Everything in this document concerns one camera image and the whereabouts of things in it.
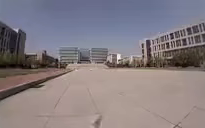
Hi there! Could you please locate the low dark building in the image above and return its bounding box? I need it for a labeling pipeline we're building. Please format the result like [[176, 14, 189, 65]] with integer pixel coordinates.
[[24, 50, 59, 66]]

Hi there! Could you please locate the grey stone kerb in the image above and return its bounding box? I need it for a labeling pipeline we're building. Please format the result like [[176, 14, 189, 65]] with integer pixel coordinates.
[[0, 69, 74, 106]]

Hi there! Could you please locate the grass field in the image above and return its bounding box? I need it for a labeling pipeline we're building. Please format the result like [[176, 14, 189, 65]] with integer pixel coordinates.
[[0, 67, 55, 80]]

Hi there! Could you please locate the row of small trees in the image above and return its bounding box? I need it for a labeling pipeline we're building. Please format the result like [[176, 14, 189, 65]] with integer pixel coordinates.
[[0, 51, 36, 69]]

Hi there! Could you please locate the grey paved plaza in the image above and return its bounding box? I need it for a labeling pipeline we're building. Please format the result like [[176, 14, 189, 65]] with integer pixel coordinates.
[[0, 65, 205, 128]]

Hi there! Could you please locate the long pale grey building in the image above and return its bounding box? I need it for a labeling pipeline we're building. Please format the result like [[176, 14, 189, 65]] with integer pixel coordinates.
[[139, 18, 205, 63]]

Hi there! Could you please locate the pale glass-fronted building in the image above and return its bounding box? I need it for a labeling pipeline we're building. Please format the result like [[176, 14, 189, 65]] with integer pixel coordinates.
[[58, 46, 109, 65]]

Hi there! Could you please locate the row of green trees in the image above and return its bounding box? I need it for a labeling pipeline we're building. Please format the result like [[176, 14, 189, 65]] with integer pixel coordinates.
[[107, 44, 205, 68]]

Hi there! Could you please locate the white building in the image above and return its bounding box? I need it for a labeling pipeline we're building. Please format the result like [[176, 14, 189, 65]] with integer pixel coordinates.
[[106, 52, 123, 65]]

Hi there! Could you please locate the large dark grey building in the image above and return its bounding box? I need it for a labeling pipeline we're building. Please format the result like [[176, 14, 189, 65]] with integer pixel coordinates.
[[0, 15, 27, 58]]

